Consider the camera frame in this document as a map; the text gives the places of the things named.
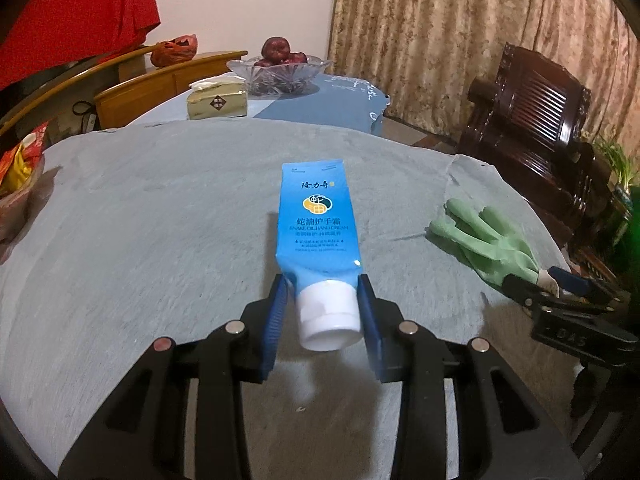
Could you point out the small dark red apple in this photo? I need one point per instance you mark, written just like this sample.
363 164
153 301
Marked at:
262 63
297 57

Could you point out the light blue tablecloth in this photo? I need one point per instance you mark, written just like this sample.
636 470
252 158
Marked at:
320 105

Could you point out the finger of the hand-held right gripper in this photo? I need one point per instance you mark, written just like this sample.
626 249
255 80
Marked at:
575 287
522 292

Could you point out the red hanging cloth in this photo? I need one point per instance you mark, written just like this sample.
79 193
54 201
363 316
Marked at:
75 10

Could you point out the blue hand cream tube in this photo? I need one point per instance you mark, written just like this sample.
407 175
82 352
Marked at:
317 230

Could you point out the beige patterned curtain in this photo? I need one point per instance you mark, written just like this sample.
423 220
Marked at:
450 35

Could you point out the wooden chair with curved rail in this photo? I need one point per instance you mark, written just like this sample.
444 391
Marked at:
132 67

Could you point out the knotted red plastic bag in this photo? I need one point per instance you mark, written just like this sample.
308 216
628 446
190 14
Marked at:
172 50

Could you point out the yellow snack packet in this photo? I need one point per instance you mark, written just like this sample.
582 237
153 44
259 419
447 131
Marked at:
19 170

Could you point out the green potted plant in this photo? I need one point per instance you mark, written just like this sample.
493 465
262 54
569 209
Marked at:
620 160

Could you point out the wooden chair with straight rail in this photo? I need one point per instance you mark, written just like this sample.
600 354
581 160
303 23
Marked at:
145 92

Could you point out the red patterned snack packet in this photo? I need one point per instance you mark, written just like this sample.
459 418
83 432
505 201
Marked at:
7 162

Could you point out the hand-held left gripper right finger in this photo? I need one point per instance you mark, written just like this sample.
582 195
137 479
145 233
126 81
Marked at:
372 340

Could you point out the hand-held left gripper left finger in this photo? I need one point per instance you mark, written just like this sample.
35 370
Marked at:
276 320

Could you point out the dark wooden armchair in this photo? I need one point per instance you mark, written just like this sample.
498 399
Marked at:
530 135

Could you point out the yellow tissue box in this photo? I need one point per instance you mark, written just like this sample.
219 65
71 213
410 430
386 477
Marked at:
217 102

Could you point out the large dark red apple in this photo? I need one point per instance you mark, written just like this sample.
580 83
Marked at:
276 50

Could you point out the plain red snack packet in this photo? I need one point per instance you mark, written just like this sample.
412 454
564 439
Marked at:
37 137

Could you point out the cut glass fruit bowl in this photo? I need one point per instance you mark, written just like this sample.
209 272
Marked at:
280 77

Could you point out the green glove with beige cuff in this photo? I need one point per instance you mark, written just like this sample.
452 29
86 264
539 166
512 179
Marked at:
480 240

